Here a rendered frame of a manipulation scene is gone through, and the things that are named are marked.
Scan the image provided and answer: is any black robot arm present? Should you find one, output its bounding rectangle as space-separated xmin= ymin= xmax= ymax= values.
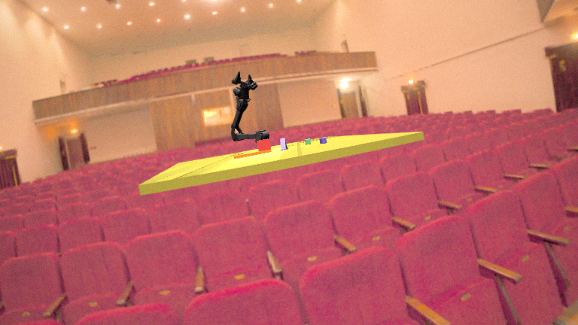
xmin=231 ymin=87 xmax=269 ymax=143

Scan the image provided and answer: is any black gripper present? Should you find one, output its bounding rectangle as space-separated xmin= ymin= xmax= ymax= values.
xmin=231 ymin=71 xmax=258 ymax=94

